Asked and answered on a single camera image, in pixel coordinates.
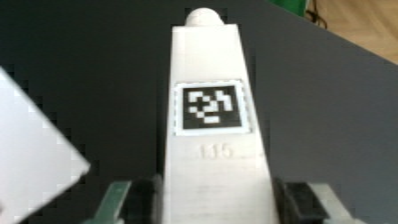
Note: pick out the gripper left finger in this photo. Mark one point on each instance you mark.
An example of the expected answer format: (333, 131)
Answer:
(130, 203)

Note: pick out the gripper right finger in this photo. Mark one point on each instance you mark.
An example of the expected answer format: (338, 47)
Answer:
(308, 204)

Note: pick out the white desk leg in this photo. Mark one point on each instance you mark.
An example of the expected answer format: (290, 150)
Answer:
(217, 181)

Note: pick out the white fiducial marker sheet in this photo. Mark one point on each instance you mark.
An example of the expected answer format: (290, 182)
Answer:
(41, 163)

